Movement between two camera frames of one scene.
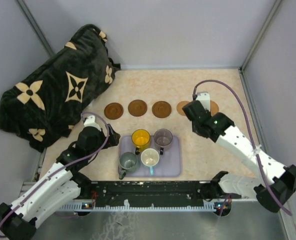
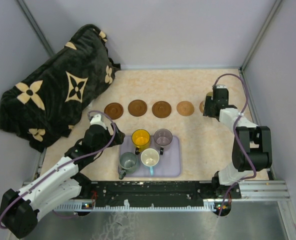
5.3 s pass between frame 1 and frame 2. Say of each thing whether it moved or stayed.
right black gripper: moved
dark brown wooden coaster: stayed
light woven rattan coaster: stayed
